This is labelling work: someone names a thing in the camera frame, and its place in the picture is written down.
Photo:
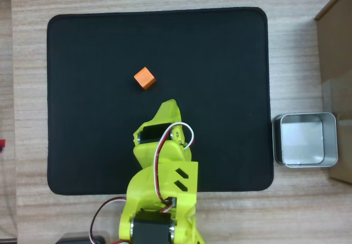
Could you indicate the yellow-green gripper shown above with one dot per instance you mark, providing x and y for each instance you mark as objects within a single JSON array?
[{"x": 165, "y": 153}]

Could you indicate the orange cube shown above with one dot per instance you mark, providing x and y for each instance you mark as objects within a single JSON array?
[{"x": 144, "y": 78}]

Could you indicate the yellow-green robot arm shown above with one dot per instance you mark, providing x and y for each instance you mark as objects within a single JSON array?
[{"x": 154, "y": 189}]

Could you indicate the square metal tin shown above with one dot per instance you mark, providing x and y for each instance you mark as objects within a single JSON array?
[{"x": 302, "y": 142}]

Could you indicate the black rectangular mat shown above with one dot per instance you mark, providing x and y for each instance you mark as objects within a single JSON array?
[{"x": 96, "y": 104}]

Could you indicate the black plastic case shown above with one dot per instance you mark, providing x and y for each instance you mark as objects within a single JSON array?
[{"x": 79, "y": 239}]

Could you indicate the small red object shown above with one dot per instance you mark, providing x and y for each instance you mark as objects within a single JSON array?
[{"x": 2, "y": 144}]

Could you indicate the cardboard box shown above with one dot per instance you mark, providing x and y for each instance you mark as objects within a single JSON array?
[{"x": 336, "y": 49}]

